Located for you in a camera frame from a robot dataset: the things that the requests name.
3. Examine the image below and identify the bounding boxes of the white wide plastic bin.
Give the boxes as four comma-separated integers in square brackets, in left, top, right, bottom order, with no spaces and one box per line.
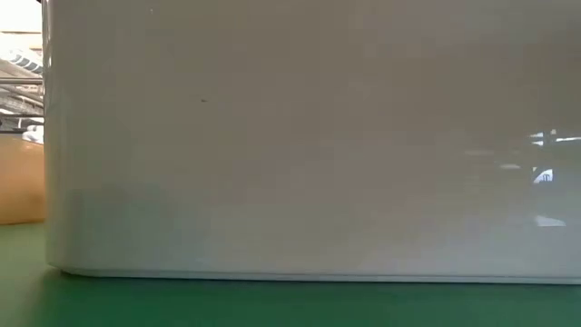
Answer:
[41,0,581,285]

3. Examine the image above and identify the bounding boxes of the green table mat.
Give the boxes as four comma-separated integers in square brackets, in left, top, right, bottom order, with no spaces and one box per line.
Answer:
[0,221,581,327]

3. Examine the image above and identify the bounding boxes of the small white rounded object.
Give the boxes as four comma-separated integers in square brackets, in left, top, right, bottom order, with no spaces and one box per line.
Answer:
[21,124,45,144]

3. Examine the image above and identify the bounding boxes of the grey metal bars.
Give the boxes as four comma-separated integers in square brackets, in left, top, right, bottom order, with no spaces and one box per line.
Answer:
[0,75,45,133]

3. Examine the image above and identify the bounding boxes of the black-white striped hose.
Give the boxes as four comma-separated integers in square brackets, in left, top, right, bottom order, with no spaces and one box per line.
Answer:
[0,47,45,76]

